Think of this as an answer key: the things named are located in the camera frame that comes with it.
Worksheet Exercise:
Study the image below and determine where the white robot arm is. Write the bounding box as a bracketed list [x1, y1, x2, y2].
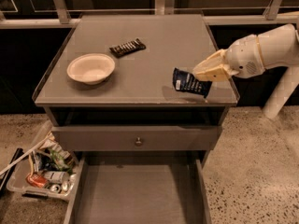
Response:
[192, 24, 299, 81]

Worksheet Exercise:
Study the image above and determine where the white paper bowl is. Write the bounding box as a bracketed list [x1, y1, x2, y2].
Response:
[66, 53, 115, 85]

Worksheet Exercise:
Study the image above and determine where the grey drawer cabinet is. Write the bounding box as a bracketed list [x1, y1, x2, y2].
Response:
[32, 13, 241, 224]

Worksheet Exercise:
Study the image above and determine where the upper grey drawer with knob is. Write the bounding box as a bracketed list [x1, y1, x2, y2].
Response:
[51, 126, 222, 151]

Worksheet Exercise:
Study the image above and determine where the blue rxbar blueberry wrapper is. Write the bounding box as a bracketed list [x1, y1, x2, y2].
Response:
[172, 68, 212, 98]

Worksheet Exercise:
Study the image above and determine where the red soda can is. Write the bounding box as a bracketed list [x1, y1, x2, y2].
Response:
[26, 174, 49, 189]

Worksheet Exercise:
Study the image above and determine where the white stick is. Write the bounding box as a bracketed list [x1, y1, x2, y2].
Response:
[0, 137, 48, 175]

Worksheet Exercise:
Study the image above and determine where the silver can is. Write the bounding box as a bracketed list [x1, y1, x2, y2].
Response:
[43, 171, 69, 184]

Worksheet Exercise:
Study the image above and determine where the clear plastic bin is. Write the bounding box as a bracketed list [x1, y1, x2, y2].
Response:
[7, 121, 77, 201]

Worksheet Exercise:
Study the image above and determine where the white diagonal post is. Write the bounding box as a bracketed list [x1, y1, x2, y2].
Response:
[263, 67, 299, 119]

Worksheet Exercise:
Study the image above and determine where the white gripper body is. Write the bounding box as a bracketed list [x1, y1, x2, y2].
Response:
[225, 35, 265, 78]

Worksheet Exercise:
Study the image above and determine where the open grey middle drawer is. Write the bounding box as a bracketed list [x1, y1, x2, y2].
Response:
[64, 151, 212, 224]

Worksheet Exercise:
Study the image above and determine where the metal railing frame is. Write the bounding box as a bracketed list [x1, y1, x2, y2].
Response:
[0, 0, 299, 29]

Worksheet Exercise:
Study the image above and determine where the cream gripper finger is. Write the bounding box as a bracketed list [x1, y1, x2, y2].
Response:
[194, 64, 238, 82]
[192, 49, 226, 73]

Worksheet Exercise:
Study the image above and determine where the green snack bag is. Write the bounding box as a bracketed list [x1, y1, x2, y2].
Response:
[50, 149, 74, 172]

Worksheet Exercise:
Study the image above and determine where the black snack bar wrapper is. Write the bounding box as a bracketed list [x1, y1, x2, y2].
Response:
[109, 38, 146, 58]

